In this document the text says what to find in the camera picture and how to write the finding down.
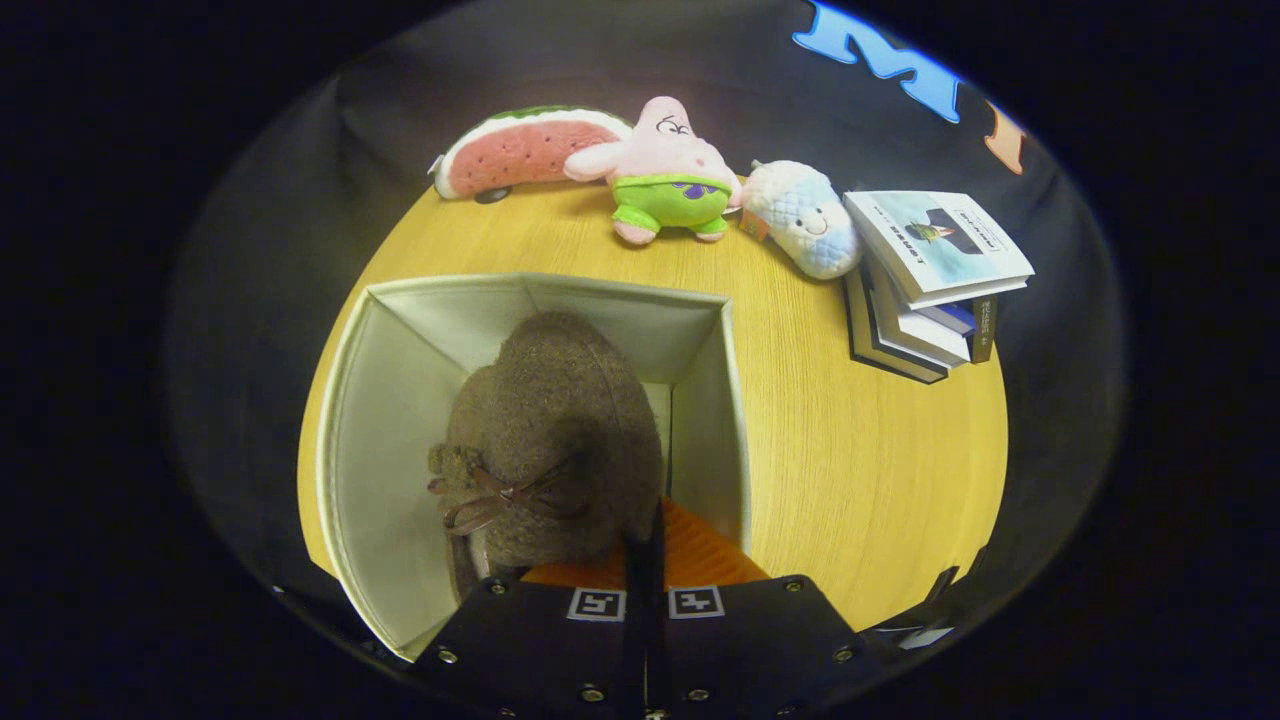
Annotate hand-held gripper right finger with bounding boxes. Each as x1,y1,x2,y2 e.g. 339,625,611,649
650,496,888,720

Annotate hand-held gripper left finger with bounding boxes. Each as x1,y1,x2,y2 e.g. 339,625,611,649
413,505,651,720

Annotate brown fuzzy shoe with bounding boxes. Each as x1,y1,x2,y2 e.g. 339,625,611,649
428,311,665,601

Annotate grey fabric storage box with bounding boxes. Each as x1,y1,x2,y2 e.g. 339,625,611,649
316,272,753,663

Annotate dark cover thick book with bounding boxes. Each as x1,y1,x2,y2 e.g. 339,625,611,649
843,265,949,385

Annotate white cover thick book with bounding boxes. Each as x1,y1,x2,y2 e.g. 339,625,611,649
865,260,973,369

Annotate blue cover book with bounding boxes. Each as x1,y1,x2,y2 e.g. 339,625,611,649
915,300,976,336

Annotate black leaning book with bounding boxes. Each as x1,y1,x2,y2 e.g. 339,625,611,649
968,293,999,364

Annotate white and blue plush toy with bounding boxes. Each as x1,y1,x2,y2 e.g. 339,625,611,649
738,160,863,281

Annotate white book with sky cover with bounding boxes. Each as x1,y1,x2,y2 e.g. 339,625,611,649
843,189,1036,310

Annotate pink starfish plush toy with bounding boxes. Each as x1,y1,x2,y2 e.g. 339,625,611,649
563,96,743,246

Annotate watermelon slice plush toy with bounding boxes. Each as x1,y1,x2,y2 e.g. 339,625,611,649
430,105,634,201

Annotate black backdrop cloth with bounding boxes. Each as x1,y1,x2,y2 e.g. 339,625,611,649
165,0,1131,641

